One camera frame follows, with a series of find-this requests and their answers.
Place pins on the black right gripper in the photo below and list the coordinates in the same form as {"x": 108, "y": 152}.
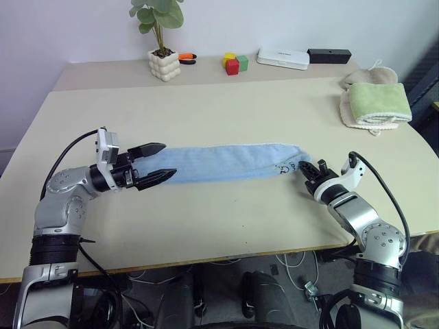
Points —
{"x": 320, "y": 179}

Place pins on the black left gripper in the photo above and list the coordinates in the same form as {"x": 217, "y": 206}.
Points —
{"x": 123, "y": 173}

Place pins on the light blue towel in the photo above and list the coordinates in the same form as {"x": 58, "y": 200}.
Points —
{"x": 223, "y": 164}

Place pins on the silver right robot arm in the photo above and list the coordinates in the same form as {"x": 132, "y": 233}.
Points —
{"x": 360, "y": 212}

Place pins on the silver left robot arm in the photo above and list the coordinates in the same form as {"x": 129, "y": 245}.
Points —
{"x": 55, "y": 212}

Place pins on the folded white towel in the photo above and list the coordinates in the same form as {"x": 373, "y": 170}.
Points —
{"x": 346, "y": 113}

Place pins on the folded green towel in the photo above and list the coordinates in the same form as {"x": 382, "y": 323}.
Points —
{"x": 377, "y": 99}

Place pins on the green plant in white pot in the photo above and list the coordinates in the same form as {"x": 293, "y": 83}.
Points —
{"x": 164, "y": 66}

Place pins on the beige cloth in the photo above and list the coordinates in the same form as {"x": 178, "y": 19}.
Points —
{"x": 374, "y": 73}

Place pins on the long black box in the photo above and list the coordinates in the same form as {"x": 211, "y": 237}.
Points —
{"x": 329, "y": 55}

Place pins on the flat white box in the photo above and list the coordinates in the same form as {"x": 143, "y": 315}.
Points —
{"x": 283, "y": 58}

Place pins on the orange marker pen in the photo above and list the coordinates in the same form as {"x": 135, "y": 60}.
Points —
{"x": 187, "y": 55}

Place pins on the green cube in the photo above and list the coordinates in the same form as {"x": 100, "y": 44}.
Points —
{"x": 243, "y": 63}

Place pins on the red cube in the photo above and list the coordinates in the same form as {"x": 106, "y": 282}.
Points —
{"x": 232, "y": 67}

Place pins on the yellow cube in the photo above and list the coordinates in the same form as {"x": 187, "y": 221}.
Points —
{"x": 228, "y": 56}

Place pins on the black mesh chair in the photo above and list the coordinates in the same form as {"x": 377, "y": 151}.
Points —
{"x": 425, "y": 75}

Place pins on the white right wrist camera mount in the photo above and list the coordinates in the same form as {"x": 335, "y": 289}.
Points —
{"x": 353, "y": 174}

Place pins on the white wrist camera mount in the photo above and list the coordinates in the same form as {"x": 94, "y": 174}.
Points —
{"x": 353, "y": 174}
{"x": 106, "y": 147}

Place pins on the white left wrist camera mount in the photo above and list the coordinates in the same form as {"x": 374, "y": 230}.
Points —
{"x": 106, "y": 147}

